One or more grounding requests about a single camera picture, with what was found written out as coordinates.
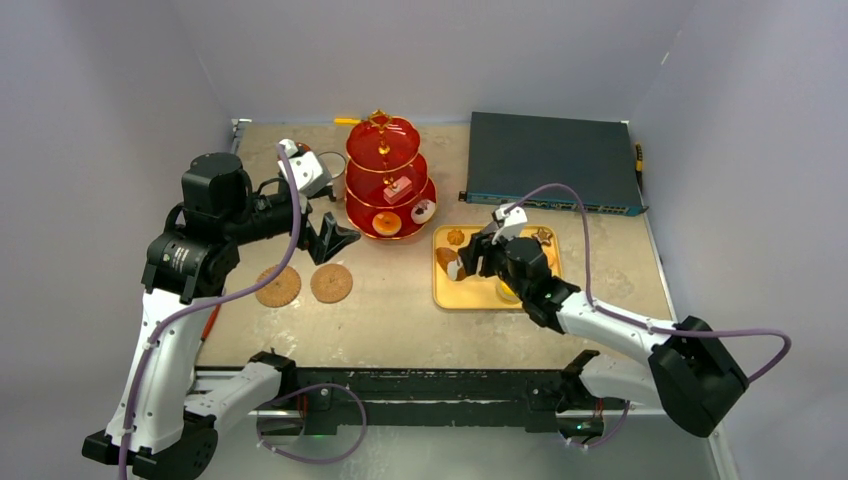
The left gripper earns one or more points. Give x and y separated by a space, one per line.
331 235

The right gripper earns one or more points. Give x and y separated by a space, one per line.
480 253

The yellow frosted donut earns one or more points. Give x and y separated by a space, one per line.
387 224

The white chocolate-drizzled donut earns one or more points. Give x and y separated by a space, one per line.
422 212

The red three-tier cake stand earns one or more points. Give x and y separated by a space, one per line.
380 149

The pink layered cake slice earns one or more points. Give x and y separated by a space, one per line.
397 190

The metal white-tipped tongs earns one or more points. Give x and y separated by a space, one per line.
455 269

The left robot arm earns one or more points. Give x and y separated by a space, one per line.
158 431

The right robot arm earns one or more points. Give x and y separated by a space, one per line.
681 368

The yellow serving tray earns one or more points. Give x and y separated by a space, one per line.
477 293

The swirl butter cookie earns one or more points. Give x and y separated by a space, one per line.
455 237

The brown bread pastry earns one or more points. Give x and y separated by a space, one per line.
444 257

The chocolate star cookie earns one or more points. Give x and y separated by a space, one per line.
543 236

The upper round biscuit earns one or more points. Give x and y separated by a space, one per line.
551 259

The white enamel mug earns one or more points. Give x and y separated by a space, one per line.
336 163

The yellow black tool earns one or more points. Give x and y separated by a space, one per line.
639 157

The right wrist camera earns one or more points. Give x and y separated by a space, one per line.
509 220

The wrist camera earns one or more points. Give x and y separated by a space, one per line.
305 170
509 220

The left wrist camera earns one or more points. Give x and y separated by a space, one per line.
305 170

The dark network switch box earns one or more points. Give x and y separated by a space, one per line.
511 155

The black base frame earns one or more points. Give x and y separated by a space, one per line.
327 398

